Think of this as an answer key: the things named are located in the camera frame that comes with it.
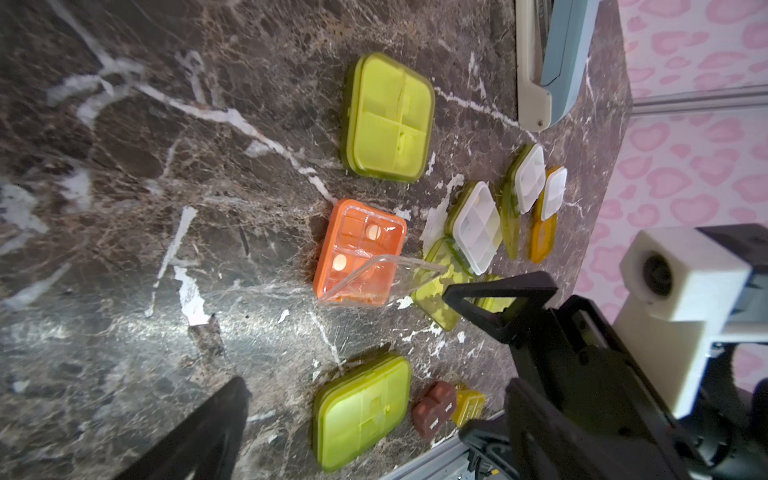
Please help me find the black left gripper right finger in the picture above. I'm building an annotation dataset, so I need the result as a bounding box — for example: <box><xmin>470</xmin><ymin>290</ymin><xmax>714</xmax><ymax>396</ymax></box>
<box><xmin>505</xmin><ymin>379</ymin><xmax>690</xmax><ymax>479</ymax></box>

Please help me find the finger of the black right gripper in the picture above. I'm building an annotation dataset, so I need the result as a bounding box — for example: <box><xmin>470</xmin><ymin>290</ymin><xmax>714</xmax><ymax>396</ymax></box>
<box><xmin>442</xmin><ymin>271</ymin><xmax>558</xmax><ymax>345</ymax></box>

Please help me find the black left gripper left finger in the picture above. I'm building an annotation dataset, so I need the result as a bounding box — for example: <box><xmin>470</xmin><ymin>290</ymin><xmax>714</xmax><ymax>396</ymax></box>
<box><xmin>117</xmin><ymin>376</ymin><xmax>251</xmax><ymax>479</ymax></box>

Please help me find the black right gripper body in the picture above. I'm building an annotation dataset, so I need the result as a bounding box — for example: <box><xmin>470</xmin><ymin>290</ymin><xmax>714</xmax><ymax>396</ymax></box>
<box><xmin>509</xmin><ymin>296</ymin><xmax>698</xmax><ymax>456</ymax></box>

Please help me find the white pillbox green lid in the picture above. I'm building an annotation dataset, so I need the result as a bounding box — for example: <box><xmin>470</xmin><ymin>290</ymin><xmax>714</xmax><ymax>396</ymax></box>
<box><xmin>499</xmin><ymin>143</ymin><xmax>546</xmax><ymax>260</ymax></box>
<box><xmin>474</xmin><ymin>297</ymin><xmax>516</xmax><ymax>313</ymax></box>
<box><xmin>340</xmin><ymin>52</ymin><xmax>436</xmax><ymax>183</ymax></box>
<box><xmin>411</xmin><ymin>181</ymin><xmax>502</xmax><ymax>331</ymax></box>
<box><xmin>312</xmin><ymin>352</ymin><xmax>411</xmax><ymax>472</ymax></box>

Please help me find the small yellow pillbox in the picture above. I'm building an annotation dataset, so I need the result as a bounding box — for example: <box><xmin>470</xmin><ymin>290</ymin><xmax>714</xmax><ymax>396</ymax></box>
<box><xmin>451</xmin><ymin>387</ymin><xmax>487</xmax><ymax>427</ymax></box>

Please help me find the small dark red pillbox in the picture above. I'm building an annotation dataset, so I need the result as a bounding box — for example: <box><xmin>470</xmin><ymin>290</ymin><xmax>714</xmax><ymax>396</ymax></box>
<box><xmin>411</xmin><ymin>380</ymin><xmax>458</xmax><ymax>440</ymax></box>

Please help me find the white pillbox green lid front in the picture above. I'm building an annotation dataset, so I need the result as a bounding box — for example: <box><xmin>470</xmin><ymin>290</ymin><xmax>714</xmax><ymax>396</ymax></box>
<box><xmin>312</xmin><ymin>352</ymin><xmax>411</xmax><ymax>472</ymax></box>

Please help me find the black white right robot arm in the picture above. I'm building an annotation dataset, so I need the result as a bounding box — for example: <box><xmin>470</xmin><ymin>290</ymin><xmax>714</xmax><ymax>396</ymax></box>
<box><xmin>443</xmin><ymin>224</ymin><xmax>767</xmax><ymax>479</ymax></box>

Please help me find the white pillbox yellow lid far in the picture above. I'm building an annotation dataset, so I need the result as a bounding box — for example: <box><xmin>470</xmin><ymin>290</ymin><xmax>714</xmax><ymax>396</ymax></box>
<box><xmin>530</xmin><ymin>166</ymin><xmax>568</xmax><ymax>264</ymax></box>

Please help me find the white pillbox green lid back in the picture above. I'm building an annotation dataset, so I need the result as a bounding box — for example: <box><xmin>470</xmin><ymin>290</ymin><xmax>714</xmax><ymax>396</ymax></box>
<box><xmin>499</xmin><ymin>143</ymin><xmax>546</xmax><ymax>260</ymax></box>

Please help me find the orange square pillbox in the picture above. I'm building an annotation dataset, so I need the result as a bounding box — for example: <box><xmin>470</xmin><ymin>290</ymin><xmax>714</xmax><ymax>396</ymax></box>
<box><xmin>312</xmin><ymin>199</ymin><xmax>448</xmax><ymax>308</ymax></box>

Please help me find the blue grey stapler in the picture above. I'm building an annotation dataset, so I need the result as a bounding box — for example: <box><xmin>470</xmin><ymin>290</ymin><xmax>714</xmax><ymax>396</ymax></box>
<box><xmin>515</xmin><ymin>0</ymin><xmax>599</xmax><ymax>132</ymax></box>

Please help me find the aluminium front rail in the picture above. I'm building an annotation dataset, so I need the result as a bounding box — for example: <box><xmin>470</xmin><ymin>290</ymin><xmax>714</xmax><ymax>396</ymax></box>
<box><xmin>381</xmin><ymin>434</ymin><xmax>517</xmax><ymax>480</ymax></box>

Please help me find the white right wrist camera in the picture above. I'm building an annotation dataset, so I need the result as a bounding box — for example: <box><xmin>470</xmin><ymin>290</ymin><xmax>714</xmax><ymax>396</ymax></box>
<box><xmin>613</xmin><ymin>223</ymin><xmax>767</xmax><ymax>418</ymax></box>

